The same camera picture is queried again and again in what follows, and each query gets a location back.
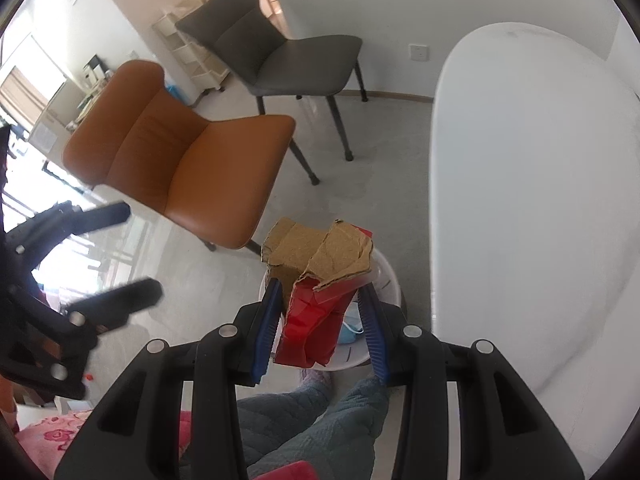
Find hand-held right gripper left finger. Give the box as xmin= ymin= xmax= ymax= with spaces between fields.
xmin=55 ymin=280 xmax=284 ymax=480

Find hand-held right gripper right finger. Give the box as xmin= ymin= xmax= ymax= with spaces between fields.
xmin=357 ymin=285 xmax=585 ymax=480

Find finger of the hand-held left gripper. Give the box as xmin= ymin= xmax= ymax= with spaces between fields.
xmin=62 ymin=278 xmax=163 ymax=336
xmin=5 ymin=202 xmax=132 ymax=271

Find blue face mask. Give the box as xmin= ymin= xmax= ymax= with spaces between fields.
xmin=340 ymin=305 xmax=368 ymax=345

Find red and brown cardboard box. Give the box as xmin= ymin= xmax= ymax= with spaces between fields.
xmin=261 ymin=217 xmax=376 ymax=368

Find white waste bin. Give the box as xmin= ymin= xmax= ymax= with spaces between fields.
xmin=257 ymin=247 xmax=407 ymax=372

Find person's left forearm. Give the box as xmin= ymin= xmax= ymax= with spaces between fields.
xmin=0 ymin=377 xmax=18 ymax=431

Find orange leather chair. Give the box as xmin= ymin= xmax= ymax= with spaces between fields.
xmin=62 ymin=59 xmax=321 ymax=253

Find pink floral cloth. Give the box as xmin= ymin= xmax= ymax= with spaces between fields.
xmin=15 ymin=407 xmax=193 ymax=480

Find white cabinet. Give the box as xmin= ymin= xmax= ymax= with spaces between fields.
xmin=27 ymin=52 xmax=118 ymax=153

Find person's quilted pants legs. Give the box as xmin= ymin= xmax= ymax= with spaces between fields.
xmin=177 ymin=367 xmax=391 ymax=480

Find red cloth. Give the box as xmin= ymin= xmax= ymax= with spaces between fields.
xmin=247 ymin=460 xmax=321 ymax=480

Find beige shelf cart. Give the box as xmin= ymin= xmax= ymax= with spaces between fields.
xmin=152 ymin=0 xmax=231 ymax=95

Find grey upholstered chair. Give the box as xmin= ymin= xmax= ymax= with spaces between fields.
xmin=175 ymin=0 xmax=368 ymax=162

